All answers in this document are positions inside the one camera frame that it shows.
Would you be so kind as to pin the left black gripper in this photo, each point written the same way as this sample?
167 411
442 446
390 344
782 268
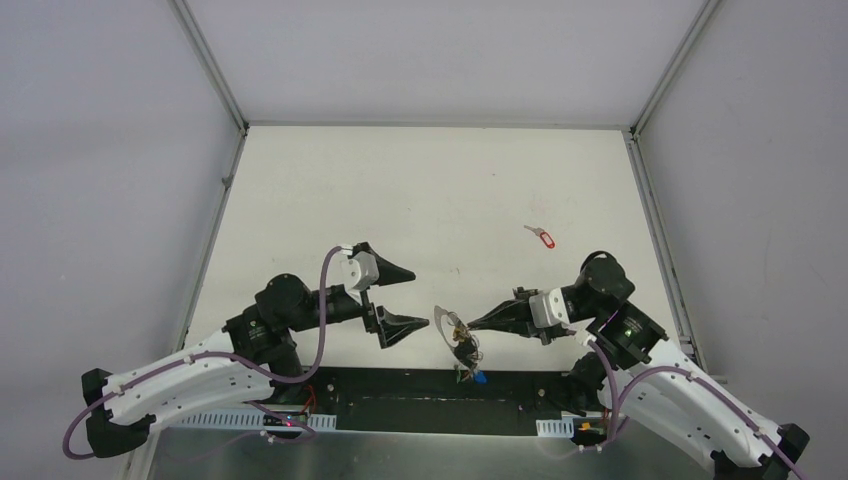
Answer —
370 298

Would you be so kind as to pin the right aluminium frame post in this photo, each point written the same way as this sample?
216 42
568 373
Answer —
683 51

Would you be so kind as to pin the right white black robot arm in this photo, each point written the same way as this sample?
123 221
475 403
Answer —
636 373

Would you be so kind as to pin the left aluminium frame post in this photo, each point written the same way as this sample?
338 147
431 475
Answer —
204 54

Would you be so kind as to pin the key with red tag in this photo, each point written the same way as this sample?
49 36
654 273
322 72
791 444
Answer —
543 236

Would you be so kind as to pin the key with blue tag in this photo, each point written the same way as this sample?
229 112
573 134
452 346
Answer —
479 378

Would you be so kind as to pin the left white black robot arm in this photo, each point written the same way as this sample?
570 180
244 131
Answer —
274 345

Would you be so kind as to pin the large silver carabiner keyring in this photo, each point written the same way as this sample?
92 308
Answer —
462 344

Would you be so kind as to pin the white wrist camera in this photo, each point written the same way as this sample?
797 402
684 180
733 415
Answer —
359 268
548 308

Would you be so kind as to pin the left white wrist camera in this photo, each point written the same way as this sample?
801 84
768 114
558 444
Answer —
359 268

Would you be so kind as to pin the aluminium frame post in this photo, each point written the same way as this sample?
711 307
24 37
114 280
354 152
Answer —
683 51
204 54

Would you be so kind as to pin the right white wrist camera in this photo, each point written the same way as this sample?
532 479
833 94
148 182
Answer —
548 308

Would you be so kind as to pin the left white slotted cable duct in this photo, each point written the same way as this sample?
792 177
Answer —
252 419

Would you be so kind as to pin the right white slotted cable duct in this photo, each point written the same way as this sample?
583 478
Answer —
555 428

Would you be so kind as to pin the white slotted cable duct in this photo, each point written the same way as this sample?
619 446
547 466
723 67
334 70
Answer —
252 419
555 428

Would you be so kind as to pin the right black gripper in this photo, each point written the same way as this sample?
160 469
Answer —
512 315

